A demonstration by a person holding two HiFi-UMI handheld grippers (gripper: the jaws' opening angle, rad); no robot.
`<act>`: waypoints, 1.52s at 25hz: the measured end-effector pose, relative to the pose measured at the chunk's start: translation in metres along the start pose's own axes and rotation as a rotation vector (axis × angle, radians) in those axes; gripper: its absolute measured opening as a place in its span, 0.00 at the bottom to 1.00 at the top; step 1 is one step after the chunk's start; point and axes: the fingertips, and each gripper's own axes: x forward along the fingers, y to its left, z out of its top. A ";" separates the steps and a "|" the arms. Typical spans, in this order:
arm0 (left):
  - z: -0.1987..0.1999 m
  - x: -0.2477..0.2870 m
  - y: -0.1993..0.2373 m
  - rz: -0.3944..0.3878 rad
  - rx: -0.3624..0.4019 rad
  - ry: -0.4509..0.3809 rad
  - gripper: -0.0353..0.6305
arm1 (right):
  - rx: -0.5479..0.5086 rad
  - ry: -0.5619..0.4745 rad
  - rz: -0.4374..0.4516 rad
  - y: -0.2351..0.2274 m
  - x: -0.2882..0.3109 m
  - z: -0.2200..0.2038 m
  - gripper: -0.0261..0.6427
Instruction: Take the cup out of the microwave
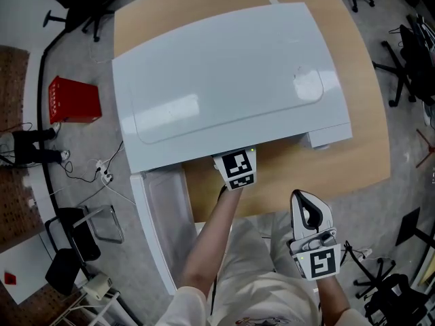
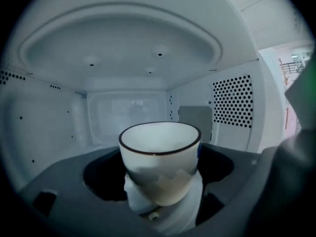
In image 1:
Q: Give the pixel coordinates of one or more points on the red plastic crate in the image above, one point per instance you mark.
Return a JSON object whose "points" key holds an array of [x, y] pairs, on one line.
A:
{"points": [[73, 102]]}

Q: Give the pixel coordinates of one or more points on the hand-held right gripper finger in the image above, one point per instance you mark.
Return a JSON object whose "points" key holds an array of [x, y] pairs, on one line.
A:
{"points": [[298, 216], [324, 214]]}

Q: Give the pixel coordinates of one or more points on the metal frame black chair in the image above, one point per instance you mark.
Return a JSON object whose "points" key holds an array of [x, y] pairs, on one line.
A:
{"points": [[73, 246]]}

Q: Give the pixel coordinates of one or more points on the small red square item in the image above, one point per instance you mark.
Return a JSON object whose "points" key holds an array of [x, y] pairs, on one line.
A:
{"points": [[9, 278]]}

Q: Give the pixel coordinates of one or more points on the red tripod stand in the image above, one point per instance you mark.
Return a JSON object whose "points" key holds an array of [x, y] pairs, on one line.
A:
{"points": [[427, 151]]}

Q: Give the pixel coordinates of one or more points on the person's right forearm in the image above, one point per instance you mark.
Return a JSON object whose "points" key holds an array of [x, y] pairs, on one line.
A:
{"points": [[334, 297]]}

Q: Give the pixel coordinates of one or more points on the person's left forearm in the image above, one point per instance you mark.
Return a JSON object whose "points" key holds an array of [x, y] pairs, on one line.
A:
{"points": [[212, 239]]}

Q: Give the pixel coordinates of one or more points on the small beige box device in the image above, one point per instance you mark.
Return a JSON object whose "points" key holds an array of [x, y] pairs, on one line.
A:
{"points": [[98, 285]]}

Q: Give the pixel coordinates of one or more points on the black flat stand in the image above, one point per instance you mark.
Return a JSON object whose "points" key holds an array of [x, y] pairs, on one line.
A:
{"points": [[409, 231]]}

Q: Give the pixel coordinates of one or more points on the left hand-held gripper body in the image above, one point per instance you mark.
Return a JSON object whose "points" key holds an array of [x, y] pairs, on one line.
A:
{"points": [[238, 168]]}

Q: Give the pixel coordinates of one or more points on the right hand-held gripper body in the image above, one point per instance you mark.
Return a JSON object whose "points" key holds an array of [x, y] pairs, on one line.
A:
{"points": [[319, 260]]}

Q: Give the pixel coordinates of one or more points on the person's white clothing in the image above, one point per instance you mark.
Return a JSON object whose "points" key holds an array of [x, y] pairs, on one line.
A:
{"points": [[258, 284]]}

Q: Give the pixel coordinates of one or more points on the white power strip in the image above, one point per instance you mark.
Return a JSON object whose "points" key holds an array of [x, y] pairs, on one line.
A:
{"points": [[104, 172]]}

